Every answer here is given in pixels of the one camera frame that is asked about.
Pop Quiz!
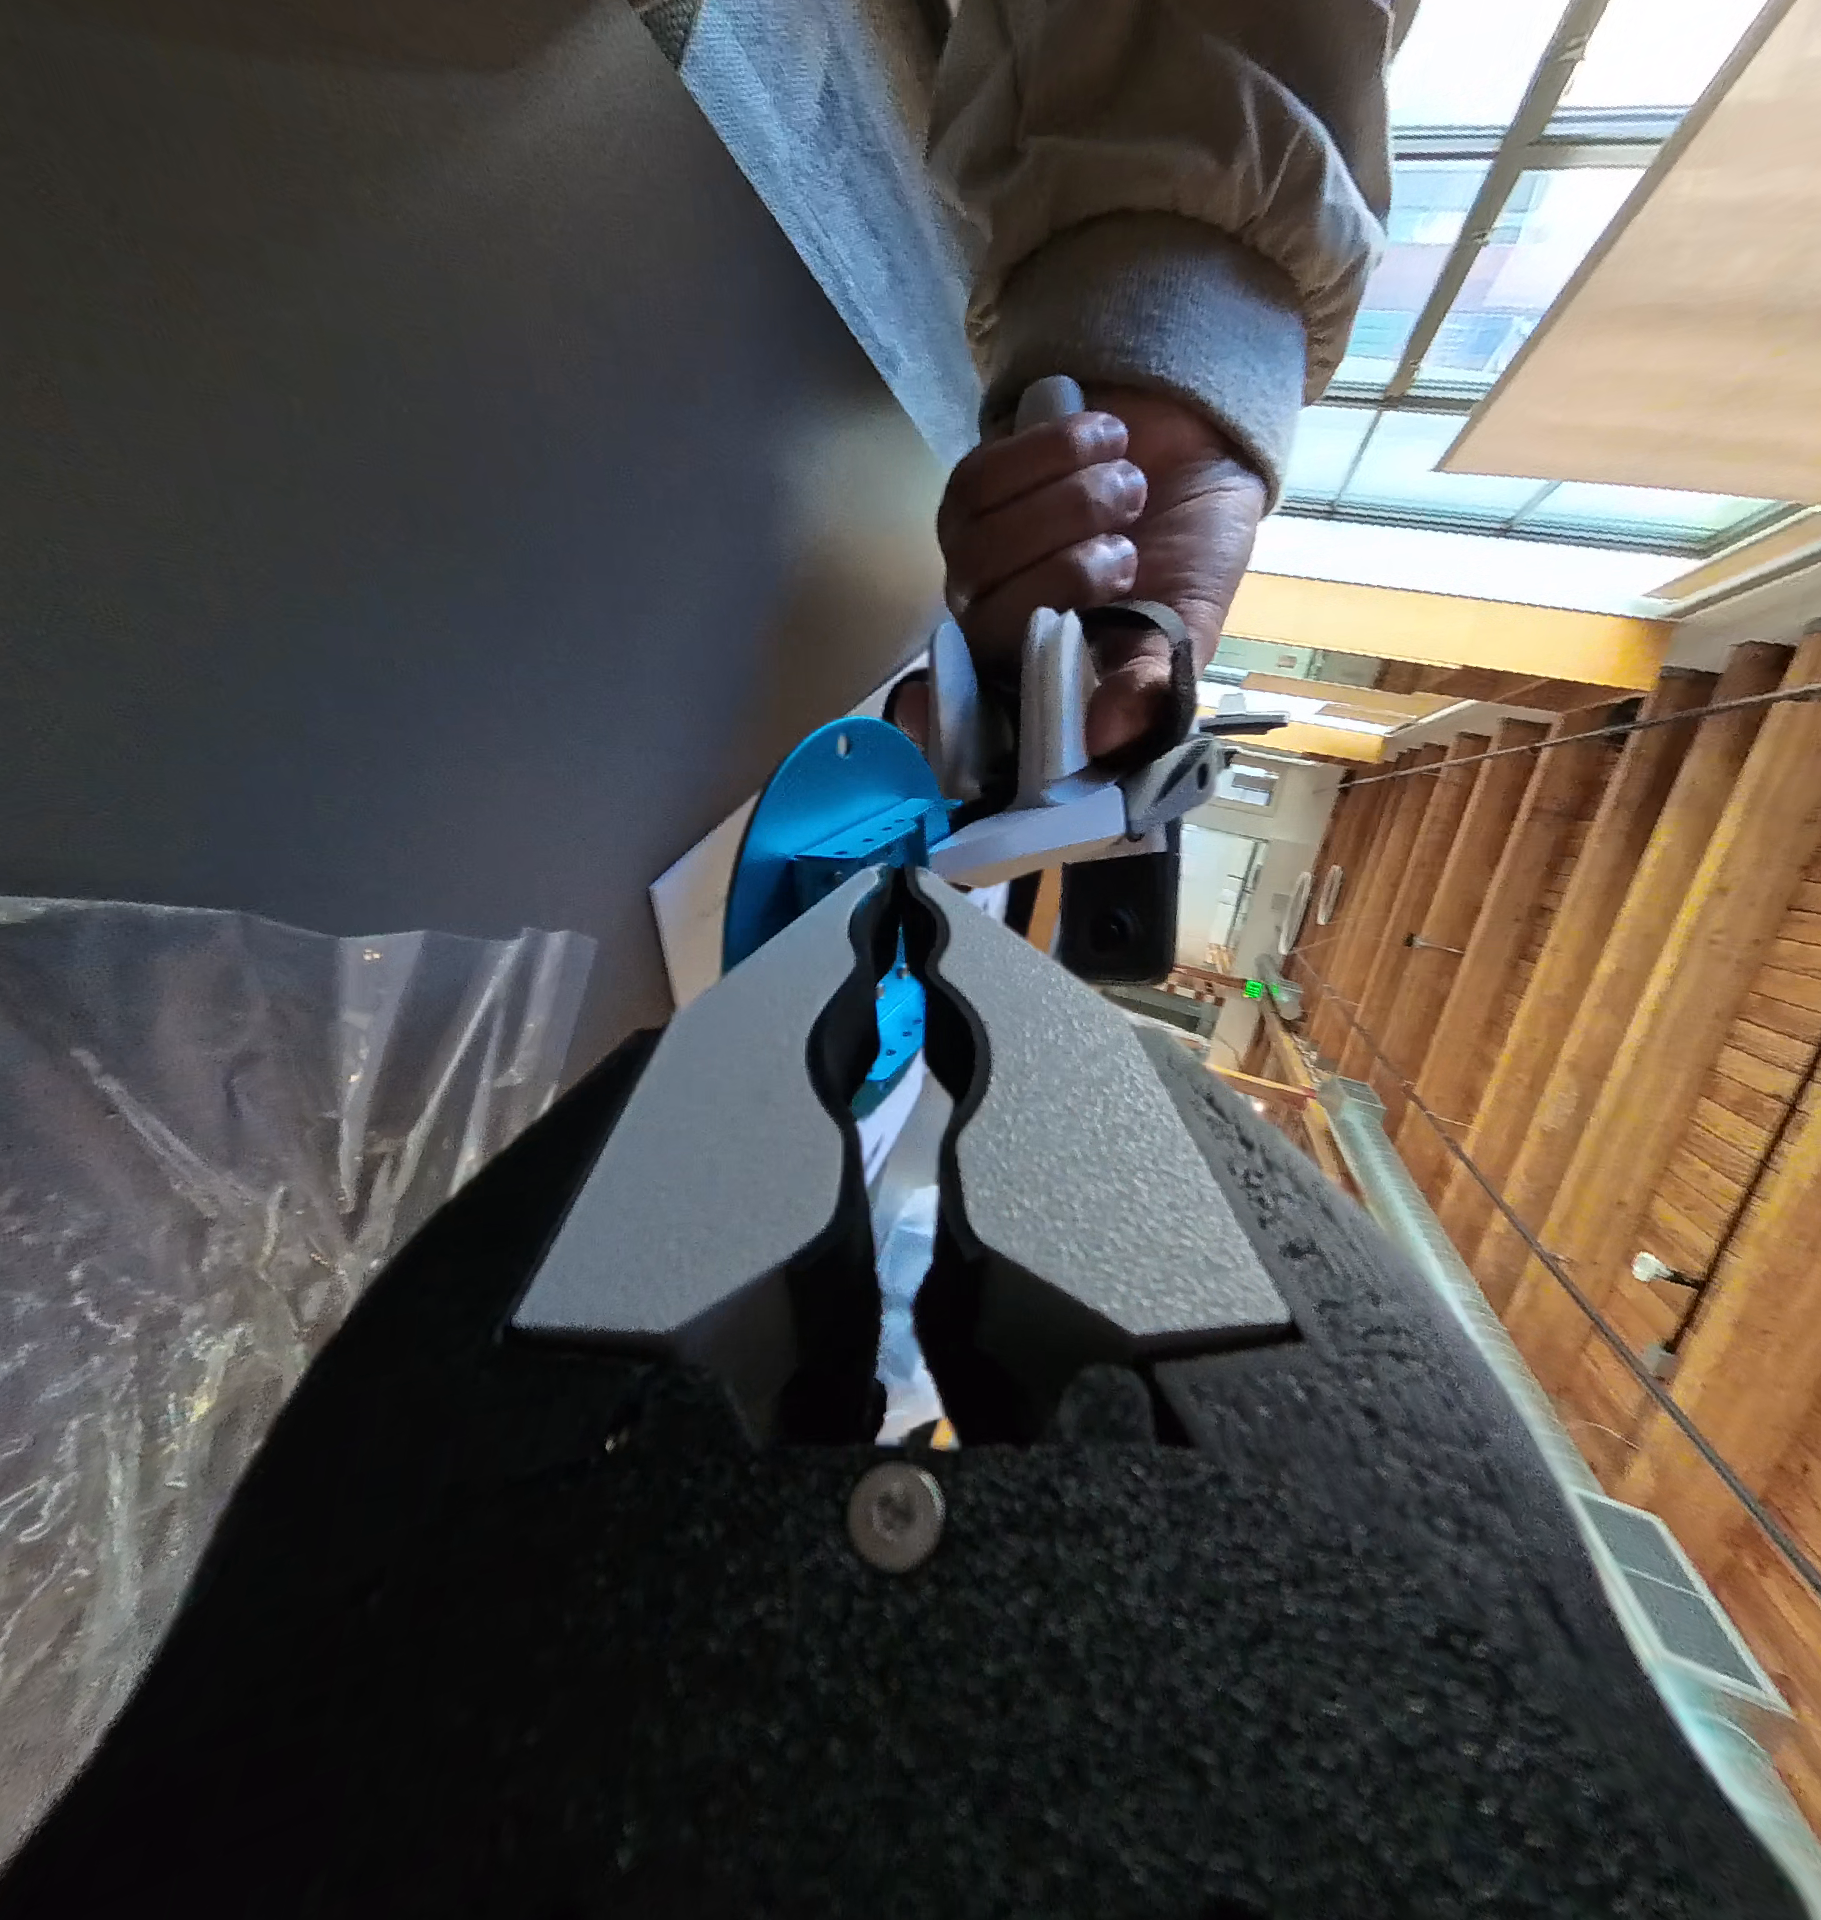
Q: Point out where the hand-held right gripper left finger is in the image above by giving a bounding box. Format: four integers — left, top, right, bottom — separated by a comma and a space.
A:
508, 866, 902, 1440

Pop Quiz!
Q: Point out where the person's left hand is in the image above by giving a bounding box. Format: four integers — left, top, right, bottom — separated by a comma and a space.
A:
938, 394, 1276, 768

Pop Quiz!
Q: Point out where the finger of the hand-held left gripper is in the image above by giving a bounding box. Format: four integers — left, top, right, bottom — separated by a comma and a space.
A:
923, 783, 1136, 890

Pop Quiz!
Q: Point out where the large window with beige blind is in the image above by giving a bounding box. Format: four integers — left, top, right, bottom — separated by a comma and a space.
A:
1270, 0, 1821, 602

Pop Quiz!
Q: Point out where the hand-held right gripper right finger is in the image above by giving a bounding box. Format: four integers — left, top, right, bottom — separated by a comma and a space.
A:
906, 866, 1296, 1431

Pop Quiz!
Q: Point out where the silver ventilation duct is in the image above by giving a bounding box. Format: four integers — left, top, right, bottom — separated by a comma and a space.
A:
1300, 1073, 1804, 1719

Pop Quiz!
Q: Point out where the blue round metal disc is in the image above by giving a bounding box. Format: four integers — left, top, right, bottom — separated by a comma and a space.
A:
722, 717, 951, 974

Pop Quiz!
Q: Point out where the large clear plastic bag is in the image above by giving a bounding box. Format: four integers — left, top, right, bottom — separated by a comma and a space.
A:
0, 896, 599, 1848

